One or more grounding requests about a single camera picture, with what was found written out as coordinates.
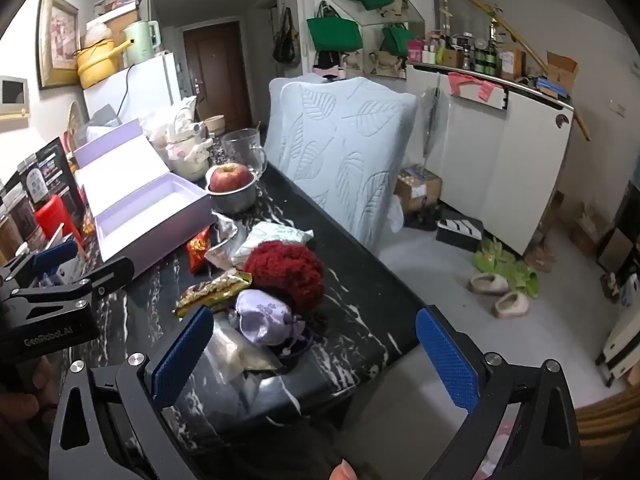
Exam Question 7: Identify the cardboard box with papers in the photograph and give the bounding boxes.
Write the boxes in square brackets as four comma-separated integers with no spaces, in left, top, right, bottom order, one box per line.
[87,0,141,48]

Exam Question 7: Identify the red knit hat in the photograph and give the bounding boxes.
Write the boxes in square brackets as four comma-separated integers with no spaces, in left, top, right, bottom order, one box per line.
[242,241,327,316]

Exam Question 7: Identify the red snack packet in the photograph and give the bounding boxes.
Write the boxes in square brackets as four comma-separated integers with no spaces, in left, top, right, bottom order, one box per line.
[186,226,213,275]

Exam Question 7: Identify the white quilted chair cover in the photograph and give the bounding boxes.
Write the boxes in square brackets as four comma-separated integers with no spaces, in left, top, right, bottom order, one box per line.
[265,77,418,251]

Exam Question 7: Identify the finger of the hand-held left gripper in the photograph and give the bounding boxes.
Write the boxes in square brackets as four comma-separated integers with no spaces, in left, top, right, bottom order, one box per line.
[0,239,80,287]
[15,256,137,307]

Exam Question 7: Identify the beige slipper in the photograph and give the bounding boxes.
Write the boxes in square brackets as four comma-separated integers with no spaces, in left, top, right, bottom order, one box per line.
[492,291,531,318]
[467,272,510,295]

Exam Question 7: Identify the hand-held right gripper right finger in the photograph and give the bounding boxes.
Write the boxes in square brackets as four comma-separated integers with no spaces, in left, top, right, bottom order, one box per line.
[415,305,583,480]

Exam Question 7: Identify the framed picture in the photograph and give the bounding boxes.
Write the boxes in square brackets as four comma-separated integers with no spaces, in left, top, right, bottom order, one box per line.
[37,0,81,91]

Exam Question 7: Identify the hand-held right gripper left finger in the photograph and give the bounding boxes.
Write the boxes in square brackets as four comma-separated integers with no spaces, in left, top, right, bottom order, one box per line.
[47,305,221,480]

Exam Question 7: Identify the red apple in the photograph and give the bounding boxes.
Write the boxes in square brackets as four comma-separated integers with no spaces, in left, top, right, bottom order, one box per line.
[209,162,253,193]

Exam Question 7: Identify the silver foil bag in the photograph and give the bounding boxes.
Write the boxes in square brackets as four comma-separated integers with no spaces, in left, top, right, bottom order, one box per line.
[204,212,251,270]

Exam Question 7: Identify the clear bag in pot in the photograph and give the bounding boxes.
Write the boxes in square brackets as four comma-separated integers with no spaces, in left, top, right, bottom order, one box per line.
[82,24,113,48]

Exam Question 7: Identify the lavender gift box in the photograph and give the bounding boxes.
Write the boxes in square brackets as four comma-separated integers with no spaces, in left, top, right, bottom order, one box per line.
[72,119,216,263]

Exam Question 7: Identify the black box white stripes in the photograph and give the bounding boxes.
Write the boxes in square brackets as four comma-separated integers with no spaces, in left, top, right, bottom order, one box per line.
[436,218,485,253]

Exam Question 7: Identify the black handbag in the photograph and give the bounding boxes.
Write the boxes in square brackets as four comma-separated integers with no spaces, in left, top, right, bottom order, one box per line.
[272,7,301,66]

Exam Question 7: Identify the glass mug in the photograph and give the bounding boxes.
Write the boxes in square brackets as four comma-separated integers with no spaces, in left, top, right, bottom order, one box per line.
[221,128,268,178]

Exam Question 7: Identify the wall intercom monitor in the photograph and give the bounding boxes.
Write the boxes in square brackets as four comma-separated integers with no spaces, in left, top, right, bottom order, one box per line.
[0,76,31,120]

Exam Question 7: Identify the red cloth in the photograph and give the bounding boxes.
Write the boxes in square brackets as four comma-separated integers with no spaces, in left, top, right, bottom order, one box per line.
[447,71,508,103]

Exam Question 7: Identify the white fridge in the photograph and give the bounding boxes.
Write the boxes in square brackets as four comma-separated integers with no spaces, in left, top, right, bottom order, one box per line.
[82,51,183,126]

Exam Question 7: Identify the grey plastic bag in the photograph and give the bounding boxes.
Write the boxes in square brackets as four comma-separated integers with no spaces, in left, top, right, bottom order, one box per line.
[85,104,123,136]

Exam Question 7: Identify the brown door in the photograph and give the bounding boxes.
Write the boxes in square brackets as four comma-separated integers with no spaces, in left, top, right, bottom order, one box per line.
[182,20,253,126]

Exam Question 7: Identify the red container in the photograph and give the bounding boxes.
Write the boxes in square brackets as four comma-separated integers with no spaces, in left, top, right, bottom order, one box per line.
[34,194,85,251]

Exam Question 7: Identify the open cardboard box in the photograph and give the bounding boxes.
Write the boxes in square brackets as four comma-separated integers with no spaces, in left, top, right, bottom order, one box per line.
[545,51,580,93]

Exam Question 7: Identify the purple drawstring pouch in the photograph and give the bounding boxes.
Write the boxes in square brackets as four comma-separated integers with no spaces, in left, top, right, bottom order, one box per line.
[232,288,307,348]

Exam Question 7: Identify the metal bowl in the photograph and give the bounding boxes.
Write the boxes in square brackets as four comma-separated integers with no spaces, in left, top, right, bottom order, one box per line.
[205,172,258,215]

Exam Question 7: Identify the person's right hand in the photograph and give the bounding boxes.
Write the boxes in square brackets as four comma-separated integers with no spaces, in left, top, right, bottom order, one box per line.
[330,458,358,480]

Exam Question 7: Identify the large green tote bag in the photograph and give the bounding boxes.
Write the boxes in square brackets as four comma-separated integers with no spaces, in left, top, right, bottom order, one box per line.
[306,2,362,53]

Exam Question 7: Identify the white cabinet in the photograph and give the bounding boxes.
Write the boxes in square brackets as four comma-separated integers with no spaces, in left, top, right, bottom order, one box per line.
[406,62,575,256]

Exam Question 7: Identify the dark gold snack packet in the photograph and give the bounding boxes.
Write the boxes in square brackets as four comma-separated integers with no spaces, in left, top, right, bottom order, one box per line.
[175,269,255,317]

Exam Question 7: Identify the yellow pot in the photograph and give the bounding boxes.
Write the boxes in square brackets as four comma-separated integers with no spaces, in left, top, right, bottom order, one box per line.
[76,39,133,89]

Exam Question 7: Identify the black printed package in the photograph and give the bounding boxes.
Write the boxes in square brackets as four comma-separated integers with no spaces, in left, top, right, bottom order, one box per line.
[0,137,88,221]

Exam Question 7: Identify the row of bottles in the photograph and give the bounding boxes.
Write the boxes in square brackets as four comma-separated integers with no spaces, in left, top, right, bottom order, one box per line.
[407,30,526,76]

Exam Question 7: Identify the clear plastic food bag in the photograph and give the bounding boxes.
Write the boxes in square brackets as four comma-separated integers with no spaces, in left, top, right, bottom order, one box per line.
[142,115,173,153]

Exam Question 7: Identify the green slipper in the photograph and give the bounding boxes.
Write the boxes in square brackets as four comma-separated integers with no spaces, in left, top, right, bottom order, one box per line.
[502,262,541,298]
[472,240,516,273]

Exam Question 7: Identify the jar with dark contents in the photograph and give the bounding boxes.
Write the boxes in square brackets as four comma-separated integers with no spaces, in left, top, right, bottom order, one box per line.
[7,182,43,248]

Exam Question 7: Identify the white cartoon water bottle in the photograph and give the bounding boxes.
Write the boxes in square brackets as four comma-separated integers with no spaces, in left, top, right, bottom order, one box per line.
[162,97,213,183]

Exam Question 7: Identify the taped cardboard box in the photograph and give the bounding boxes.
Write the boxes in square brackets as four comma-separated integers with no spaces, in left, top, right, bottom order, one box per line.
[394,166,443,216]

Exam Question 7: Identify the person's left hand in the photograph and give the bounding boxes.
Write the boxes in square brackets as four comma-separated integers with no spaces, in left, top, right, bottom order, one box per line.
[0,355,58,428]

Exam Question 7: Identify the black power cable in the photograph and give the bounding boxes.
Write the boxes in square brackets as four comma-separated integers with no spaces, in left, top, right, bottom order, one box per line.
[122,62,138,121]

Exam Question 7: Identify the white green packet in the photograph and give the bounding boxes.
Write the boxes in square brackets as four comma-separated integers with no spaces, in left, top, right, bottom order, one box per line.
[240,221,315,261]

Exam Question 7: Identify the woven straw fan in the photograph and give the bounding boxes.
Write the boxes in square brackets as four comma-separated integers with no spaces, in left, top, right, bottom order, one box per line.
[66,101,86,143]

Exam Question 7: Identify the pale green kettle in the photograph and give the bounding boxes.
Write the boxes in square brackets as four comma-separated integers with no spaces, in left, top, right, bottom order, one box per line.
[122,20,162,67]

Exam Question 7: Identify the chair with pale leaf cover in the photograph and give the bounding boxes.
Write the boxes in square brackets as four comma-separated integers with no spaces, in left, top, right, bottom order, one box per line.
[268,74,331,126]

